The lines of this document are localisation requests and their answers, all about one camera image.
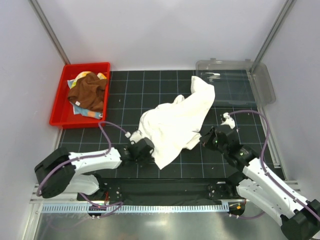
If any white towel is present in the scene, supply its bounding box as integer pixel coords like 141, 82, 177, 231
137, 76, 216, 170

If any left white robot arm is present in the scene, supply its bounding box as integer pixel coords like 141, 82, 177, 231
34, 137, 155, 200

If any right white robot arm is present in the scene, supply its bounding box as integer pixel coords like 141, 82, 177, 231
200, 124, 320, 240

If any clear plastic container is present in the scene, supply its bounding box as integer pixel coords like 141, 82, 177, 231
195, 58, 276, 108

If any black grid mat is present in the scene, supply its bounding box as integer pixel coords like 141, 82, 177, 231
59, 70, 284, 179

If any colourful patterned towel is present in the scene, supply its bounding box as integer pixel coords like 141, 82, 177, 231
66, 70, 109, 119

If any red plastic bin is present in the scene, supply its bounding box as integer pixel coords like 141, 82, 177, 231
49, 62, 111, 130

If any brown towel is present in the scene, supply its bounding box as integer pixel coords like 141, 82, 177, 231
67, 72, 109, 113

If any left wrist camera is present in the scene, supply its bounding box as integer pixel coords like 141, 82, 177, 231
125, 130, 143, 143

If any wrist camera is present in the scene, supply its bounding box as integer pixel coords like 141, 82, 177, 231
221, 112, 236, 129
125, 130, 143, 143

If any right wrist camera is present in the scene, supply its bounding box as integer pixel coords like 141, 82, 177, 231
221, 112, 236, 129

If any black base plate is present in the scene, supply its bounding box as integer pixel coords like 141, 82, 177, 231
86, 178, 242, 206

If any slotted cable duct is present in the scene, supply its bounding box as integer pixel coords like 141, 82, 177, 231
41, 203, 229, 214

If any aluminium rail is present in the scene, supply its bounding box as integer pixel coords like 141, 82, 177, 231
29, 181, 301, 204

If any right aluminium frame post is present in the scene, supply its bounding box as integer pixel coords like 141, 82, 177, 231
250, 0, 297, 73

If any aluminium frame post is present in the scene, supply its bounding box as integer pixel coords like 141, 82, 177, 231
28, 0, 71, 65
250, 0, 297, 73

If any left aluminium frame post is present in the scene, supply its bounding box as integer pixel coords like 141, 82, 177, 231
28, 0, 71, 65

